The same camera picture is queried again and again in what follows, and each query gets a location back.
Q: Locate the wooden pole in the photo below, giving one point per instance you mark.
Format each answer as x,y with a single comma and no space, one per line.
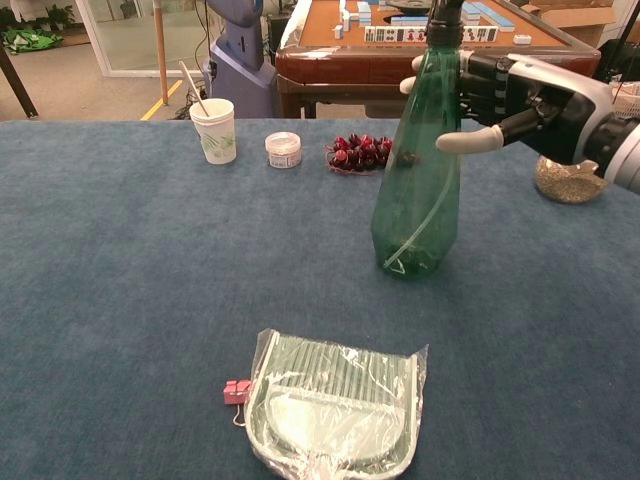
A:
160,50

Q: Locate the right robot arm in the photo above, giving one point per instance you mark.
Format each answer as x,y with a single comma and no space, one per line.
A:
617,155

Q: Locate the green potted plants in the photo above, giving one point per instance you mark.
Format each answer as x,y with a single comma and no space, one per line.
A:
35,27

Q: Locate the small white lidded jar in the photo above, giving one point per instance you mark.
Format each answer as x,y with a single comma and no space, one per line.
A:
283,150

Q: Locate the white paper cup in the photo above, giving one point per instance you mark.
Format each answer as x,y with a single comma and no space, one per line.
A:
216,132

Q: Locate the glass jar with black lid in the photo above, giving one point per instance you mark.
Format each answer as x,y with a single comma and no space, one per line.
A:
567,182

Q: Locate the pink binder clip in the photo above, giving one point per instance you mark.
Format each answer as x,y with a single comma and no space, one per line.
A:
236,392

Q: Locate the mahjong tile row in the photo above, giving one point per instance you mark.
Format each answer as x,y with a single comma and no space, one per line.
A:
425,34

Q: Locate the green dustpan set in bag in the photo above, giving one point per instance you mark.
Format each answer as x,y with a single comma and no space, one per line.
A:
335,410

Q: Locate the single white mahjong tile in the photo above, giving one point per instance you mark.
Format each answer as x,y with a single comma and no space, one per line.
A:
522,39

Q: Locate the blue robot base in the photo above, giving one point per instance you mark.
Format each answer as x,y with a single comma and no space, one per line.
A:
240,55

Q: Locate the red grape bunch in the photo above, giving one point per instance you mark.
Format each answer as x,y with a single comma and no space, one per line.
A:
357,152

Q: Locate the blue table cloth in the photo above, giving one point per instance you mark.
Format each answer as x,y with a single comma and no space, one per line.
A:
150,250

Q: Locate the green spray bottle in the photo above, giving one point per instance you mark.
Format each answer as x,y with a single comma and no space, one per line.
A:
420,165

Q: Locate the brown mahjong table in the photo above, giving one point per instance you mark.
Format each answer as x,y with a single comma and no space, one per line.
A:
345,55

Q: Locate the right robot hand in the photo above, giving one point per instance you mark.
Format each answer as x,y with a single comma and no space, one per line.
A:
530,107

